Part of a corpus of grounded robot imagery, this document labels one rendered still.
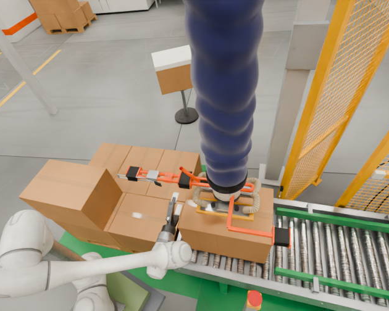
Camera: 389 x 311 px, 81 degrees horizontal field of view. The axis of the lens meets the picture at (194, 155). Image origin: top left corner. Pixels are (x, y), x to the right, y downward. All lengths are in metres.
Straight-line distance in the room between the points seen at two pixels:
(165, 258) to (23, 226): 0.56
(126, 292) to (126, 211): 0.78
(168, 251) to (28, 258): 0.51
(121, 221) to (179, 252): 1.26
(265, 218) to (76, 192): 1.43
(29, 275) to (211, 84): 0.89
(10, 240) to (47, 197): 1.10
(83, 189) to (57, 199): 0.20
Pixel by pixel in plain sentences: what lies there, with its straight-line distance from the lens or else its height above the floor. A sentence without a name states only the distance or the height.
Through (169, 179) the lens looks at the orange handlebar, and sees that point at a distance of 1.42.
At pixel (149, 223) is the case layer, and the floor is 0.54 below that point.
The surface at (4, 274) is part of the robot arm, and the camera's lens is 1.06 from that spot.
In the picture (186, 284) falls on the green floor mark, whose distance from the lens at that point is 2.46.
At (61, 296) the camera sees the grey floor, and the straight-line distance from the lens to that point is 2.88.
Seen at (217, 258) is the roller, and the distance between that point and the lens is 1.92.
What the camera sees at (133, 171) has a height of 1.26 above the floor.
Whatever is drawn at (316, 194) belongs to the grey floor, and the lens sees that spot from 2.95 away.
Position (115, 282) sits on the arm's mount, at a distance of 1.77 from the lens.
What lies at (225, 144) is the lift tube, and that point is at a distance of 0.92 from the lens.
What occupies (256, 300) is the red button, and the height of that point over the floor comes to 1.04.
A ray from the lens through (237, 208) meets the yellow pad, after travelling 1.39.
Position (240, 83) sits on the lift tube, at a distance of 0.77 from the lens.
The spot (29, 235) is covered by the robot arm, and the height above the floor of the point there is 1.62.
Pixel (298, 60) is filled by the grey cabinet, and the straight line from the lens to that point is 1.84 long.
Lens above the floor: 2.39
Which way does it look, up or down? 49 degrees down
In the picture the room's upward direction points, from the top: 10 degrees counter-clockwise
